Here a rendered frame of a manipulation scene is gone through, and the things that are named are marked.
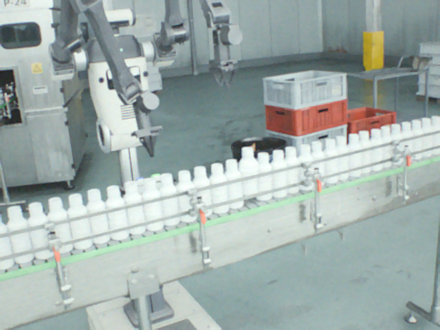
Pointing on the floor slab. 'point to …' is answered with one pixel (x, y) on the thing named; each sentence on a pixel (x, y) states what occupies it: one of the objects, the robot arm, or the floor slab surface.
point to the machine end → (38, 99)
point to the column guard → (372, 50)
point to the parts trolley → (395, 88)
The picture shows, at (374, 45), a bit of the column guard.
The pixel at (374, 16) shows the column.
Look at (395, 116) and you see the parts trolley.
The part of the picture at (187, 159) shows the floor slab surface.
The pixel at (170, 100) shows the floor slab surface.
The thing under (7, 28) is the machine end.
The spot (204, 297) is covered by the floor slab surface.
